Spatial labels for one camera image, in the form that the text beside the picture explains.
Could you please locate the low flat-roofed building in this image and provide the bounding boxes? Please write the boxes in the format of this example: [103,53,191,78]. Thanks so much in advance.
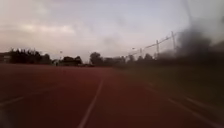
[0,52,13,64]

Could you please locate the tall mesh fence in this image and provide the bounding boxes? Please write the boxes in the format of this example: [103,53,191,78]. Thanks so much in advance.
[128,30,179,63]

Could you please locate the row of dark trees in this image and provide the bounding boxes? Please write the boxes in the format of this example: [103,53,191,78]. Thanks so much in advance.
[8,48,224,68]

